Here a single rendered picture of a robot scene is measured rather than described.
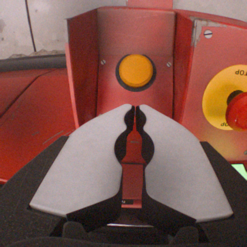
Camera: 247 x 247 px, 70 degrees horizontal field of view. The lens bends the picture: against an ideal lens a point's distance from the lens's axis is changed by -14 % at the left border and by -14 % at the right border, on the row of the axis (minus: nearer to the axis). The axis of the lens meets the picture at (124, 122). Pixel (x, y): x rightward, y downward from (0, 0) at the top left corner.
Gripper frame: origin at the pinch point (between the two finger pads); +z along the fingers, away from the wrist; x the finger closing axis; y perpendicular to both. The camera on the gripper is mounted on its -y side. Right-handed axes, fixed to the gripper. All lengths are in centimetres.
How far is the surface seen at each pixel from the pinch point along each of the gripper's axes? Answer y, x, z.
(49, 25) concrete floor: -2, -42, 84
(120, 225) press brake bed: 20.1, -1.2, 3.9
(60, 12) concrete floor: -7, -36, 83
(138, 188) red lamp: 10.0, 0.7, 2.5
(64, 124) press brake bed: 17.9, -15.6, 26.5
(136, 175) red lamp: 9.9, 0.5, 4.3
